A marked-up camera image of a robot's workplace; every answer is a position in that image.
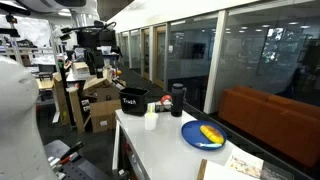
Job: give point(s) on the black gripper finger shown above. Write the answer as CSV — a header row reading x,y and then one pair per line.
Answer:
x,y
90,68
99,70

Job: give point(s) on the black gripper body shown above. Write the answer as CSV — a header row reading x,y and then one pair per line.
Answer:
x,y
88,38

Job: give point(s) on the white plastic cup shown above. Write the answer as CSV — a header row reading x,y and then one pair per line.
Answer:
x,y
151,121

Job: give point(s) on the white topped cardboard box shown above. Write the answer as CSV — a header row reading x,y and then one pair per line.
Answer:
x,y
81,70

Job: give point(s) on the black computer monitor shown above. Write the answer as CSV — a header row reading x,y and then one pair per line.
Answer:
x,y
110,38

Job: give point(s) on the tall cardboard panel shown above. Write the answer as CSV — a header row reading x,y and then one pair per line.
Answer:
x,y
61,100

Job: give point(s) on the leaning cardboard panel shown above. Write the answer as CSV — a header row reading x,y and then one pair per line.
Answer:
x,y
77,110

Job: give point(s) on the closed brown cardboard box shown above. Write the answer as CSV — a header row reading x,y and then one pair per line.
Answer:
x,y
104,115

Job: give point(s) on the black trash bin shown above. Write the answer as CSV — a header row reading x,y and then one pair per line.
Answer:
x,y
134,101

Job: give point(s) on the red round can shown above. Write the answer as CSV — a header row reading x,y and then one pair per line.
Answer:
x,y
166,99

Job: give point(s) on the small white box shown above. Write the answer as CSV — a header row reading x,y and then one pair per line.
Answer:
x,y
162,106

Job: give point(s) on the black water bottle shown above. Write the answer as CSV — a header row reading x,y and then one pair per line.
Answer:
x,y
178,100

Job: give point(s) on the black perforated breadboard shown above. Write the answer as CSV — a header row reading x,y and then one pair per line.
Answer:
x,y
80,168

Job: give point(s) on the blue round plate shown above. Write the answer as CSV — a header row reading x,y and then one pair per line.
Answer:
x,y
191,133

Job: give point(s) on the yellow toy corn cob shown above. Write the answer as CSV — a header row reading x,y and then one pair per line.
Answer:
x,y
211,133

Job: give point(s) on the light blue plastic spoon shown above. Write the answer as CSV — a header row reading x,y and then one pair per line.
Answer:
x,y
210,145

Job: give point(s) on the white open notebook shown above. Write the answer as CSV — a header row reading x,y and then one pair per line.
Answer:
x,y
220,172

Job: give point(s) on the printed paper sheet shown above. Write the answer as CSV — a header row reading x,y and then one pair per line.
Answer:
x,y
246,163

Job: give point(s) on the orange sofa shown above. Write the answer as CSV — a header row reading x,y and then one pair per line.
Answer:
x,y
276,123

